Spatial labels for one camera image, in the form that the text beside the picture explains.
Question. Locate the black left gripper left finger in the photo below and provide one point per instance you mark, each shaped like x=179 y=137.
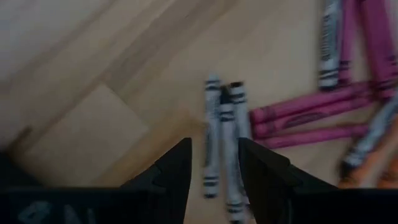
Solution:
x=174 y=186

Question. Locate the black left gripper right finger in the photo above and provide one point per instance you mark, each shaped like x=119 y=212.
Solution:
x=264 y=186

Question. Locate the grey crayon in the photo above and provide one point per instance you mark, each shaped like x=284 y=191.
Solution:
x=212 y=133
x=370 y=133
x=329 y=46
x=228 y=155
x=241 y=109

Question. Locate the purple crayon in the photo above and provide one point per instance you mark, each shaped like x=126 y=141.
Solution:
x=311 y=136
x=379 y=46
x=311 y=102
x=311 y=119

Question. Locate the orange crayon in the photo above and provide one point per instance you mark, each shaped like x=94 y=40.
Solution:
x=360 y=175

